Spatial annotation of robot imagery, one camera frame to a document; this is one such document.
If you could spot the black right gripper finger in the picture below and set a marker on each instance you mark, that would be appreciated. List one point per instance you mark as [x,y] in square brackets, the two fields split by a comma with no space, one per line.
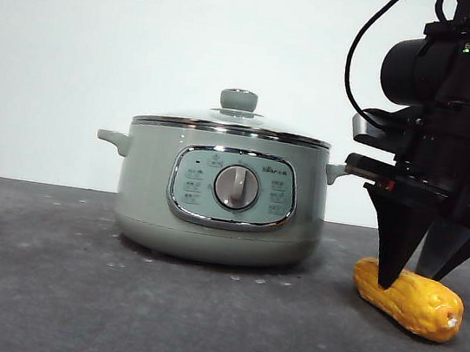
[396,242]
[453,246]

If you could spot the yellow corn cob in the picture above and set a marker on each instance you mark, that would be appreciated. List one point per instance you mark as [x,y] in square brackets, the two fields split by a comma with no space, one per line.
[418,307]

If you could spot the glass pot lid green knob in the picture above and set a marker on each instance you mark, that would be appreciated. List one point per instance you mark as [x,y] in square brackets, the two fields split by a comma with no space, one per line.
[239,100]

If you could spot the pale green electric pot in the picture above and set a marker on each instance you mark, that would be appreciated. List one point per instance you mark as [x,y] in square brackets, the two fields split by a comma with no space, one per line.
[148,199]

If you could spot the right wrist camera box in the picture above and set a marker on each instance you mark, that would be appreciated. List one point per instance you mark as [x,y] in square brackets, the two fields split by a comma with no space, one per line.
[377,132]

